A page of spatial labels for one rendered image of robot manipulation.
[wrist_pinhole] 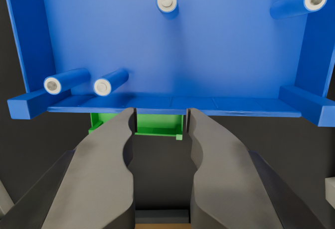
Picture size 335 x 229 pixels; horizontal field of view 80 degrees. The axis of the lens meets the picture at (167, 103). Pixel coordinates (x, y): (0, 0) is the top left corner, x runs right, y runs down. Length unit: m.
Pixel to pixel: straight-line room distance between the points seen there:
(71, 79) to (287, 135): 0.71
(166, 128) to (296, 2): 0.57
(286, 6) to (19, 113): 0.27
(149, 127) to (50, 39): 0.49
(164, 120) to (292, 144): 0.45
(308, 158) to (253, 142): 0.20
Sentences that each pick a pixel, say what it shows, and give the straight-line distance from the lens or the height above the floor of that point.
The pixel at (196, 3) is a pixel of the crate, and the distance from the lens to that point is 0.25.
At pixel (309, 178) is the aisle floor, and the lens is 0.93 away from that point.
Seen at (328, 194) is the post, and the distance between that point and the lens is 0.99.
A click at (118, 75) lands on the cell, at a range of 0.23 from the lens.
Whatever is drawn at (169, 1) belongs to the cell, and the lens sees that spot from 0.18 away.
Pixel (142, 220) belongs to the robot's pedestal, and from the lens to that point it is 0.89.
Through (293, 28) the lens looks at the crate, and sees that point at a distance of 0.27.
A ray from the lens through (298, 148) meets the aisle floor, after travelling 0.85.
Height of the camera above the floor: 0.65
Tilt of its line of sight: 72 degrees down
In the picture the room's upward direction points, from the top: 168 degrees counter-clockwise
